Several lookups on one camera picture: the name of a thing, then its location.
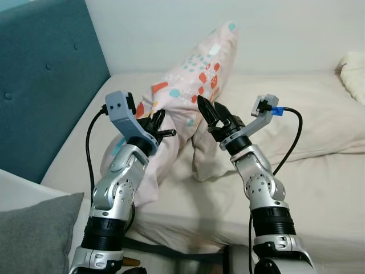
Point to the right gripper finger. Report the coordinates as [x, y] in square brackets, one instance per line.
[222, 113]
[207, 111]

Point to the pink patterned pillow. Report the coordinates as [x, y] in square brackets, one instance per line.
[194, 74]

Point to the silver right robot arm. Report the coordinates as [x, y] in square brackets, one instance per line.
[265, 194]

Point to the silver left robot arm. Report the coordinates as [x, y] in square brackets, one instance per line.
[114, 194]

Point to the flat cream pillow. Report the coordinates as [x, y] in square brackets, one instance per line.
[319, 114]

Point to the plump cream pillow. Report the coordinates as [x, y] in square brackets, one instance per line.
[355, 74]

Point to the teal upholstered headboard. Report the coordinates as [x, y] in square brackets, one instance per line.
[40, 74]

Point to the bed with beige sheet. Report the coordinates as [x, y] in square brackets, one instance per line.
[325, 200]

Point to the white side table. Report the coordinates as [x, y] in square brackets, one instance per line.
[23, 185]

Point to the grey fabric cushion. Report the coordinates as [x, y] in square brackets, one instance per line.
[34, 240]

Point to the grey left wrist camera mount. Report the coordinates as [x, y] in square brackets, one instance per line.
[121, 111]

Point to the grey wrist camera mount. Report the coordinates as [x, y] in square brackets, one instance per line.
[121, 111]
[259, 117]

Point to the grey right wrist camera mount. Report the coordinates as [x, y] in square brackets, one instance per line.
[259, 117]

